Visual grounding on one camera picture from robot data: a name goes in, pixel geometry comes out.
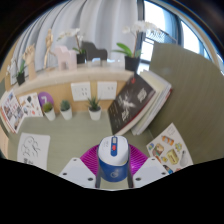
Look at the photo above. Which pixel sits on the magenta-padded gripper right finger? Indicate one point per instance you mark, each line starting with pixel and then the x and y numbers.
pixel 150 171

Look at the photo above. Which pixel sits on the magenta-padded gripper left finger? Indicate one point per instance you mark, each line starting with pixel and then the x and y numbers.
pixel 76 171

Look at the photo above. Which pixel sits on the blue and white computer mouse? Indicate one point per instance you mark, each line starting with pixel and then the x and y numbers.
pixel 113 160

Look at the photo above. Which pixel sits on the white mouse pad with drawing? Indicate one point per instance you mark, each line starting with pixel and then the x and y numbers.
pixel 33 148

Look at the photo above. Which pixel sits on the food picture card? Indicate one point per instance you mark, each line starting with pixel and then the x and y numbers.
pixel 170 150

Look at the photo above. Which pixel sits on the small plant in white pot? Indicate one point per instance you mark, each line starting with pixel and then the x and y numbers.
pixel 50 114
pixel 95 114
pixel 66 114

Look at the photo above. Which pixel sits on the black cover book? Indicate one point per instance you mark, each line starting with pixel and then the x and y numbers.
pixel 130 103

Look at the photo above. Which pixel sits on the beige card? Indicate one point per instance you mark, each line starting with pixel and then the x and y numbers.
pixel 3 141

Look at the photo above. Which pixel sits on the purple round sign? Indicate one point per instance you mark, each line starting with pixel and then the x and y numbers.
pixel 45 97

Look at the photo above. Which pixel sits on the grey striped book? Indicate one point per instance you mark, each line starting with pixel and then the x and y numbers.
pixel 167 92

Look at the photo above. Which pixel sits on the white sticker sheet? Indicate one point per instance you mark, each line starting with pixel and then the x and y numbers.
pixel 30 105

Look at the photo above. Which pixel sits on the red-edged photo magazine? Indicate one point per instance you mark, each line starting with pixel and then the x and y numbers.
pixel 12 111

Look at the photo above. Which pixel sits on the green desk partition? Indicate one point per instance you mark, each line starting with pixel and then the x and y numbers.
pixel 196 93

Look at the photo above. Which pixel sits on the wooden desk ledge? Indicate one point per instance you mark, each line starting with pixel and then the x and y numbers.
pixel 66 75

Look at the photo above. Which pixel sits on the small white orchid black pot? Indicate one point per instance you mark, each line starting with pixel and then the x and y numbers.
pixel 21 79

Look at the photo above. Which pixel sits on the large white orchid black pot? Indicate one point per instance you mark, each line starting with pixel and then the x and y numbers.
pixel 132 63

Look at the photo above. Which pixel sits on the white orchid in black pot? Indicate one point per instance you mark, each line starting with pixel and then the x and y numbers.
pixel 81 58

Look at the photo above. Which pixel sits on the pink horse figure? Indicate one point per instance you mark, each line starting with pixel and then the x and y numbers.
pixel 66 56

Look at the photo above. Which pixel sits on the black horse figure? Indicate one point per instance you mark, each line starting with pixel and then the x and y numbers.
pixel 95 51

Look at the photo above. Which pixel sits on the wooden mannequin figure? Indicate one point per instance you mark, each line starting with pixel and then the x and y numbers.
pixel 49 41

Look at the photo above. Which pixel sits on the window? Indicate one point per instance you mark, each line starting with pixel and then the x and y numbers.
pixel 190 36

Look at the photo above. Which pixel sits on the grey curtain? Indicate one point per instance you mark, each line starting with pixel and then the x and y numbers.
pixel 100 23

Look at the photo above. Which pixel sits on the white wall socket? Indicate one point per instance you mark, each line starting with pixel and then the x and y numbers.
pixel 107 90
pixel 81 91

